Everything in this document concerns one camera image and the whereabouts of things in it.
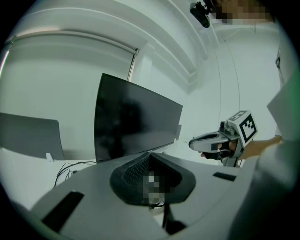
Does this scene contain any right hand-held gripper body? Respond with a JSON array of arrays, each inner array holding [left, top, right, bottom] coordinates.
[[188, 110, 259, 168]]

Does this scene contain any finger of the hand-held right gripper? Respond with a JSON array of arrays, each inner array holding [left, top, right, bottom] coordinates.
[[201, 150, 224, 162]]

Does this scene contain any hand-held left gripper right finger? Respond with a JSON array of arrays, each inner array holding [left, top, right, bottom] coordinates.
[[212, 172, 237, 182]]

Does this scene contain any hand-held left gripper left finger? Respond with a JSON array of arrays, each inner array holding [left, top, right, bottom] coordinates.
[[41, 190, 85, 233]]

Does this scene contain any person's right forearm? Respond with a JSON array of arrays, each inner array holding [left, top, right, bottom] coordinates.
[[240, 135, 284, 161]]

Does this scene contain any person's right hand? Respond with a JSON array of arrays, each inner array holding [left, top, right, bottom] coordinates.
[[227, 140, 238, 157]]

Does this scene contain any grey laptop screen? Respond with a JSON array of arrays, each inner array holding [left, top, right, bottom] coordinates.
[[0, 112, 66, 161]]

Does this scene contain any black computer monitor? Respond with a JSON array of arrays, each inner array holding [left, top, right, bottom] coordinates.
[[93, 73, 184, 163]]

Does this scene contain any person's head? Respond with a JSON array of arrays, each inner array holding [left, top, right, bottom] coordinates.
[[214, 0, 276, 25]]

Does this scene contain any white roller blind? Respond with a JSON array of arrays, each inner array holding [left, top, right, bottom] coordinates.
[[0, 30, 140, 122]]

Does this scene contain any black cable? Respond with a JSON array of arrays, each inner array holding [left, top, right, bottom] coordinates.
[[53, 160, 97, 188]]

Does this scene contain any black head camera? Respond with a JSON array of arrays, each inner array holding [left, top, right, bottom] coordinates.
[[189, 1, 211, 29]]

